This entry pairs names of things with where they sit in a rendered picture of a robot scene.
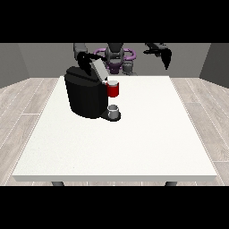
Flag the pale grey machine lid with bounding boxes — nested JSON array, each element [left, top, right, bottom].
[[89, 57, 109, 81]]

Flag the black coffee machine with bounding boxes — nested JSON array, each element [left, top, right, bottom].
[[64, 65, 122, 122]]

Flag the red pod holder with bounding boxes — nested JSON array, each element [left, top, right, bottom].
[[106, 81, 121, 98]]

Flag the grey robot trunk purple rings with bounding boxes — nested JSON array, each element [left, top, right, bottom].
[[93, 43, 139, 76]]

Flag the small grey cup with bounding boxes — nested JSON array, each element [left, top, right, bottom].
[[106, 104, 121, 120]]

